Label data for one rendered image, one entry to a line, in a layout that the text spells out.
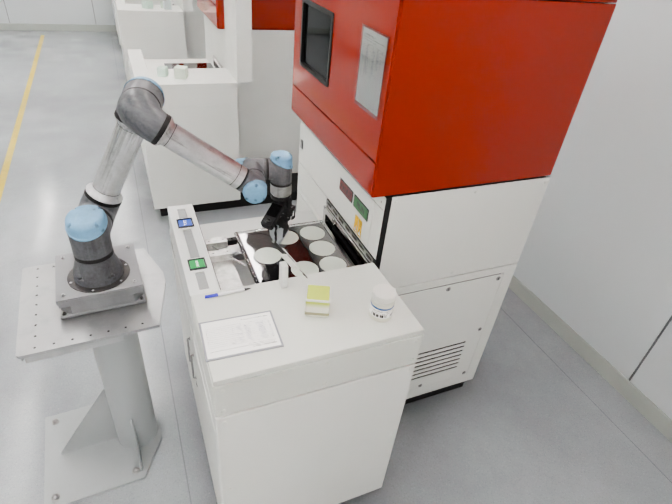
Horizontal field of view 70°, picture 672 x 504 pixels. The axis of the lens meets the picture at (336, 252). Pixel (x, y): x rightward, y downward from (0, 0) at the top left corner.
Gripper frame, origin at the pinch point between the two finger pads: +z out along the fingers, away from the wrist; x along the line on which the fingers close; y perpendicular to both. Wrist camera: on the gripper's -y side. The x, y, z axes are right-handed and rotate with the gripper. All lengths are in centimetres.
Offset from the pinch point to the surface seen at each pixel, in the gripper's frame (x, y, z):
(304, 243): -8.2, 7.0, 1.2
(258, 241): 7.1, -1.4, 1.3
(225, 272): 7.5, -21.5, 3.3
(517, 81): -65, 32, -66
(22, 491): 60, -86, 91
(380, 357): -55, -31, 2
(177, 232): 29.1, -20.0, -4.7
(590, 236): -117, 131, 26
